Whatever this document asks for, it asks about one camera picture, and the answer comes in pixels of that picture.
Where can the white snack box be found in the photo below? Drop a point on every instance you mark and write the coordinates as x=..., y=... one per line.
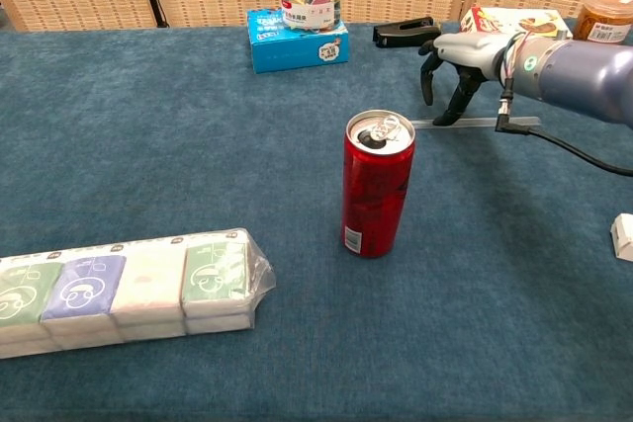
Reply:
x=499, y=22

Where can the blue cardboard box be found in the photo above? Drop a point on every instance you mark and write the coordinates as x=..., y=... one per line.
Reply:
x=297, y=51

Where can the red drink can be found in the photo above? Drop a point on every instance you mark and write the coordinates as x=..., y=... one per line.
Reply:
x=378, y=194

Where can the translucent plastic straw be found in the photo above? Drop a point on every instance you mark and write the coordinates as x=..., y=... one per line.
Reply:
x=475, y=122

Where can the blue felt table cover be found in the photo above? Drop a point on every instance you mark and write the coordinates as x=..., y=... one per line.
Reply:
x=198, y=170

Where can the brown sauce jar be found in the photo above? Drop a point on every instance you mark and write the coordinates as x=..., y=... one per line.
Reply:
x=605, y=17

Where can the pocket tissue multipack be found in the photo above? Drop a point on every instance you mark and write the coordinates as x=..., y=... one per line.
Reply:
x=128, y=288

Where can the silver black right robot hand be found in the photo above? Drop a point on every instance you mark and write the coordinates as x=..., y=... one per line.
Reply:
x=470, y=51

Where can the small white box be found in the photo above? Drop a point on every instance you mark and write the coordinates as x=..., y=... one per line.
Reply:
x=624, y=236

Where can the black stapler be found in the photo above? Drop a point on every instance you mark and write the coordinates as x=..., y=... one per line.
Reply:
x=400, y=31

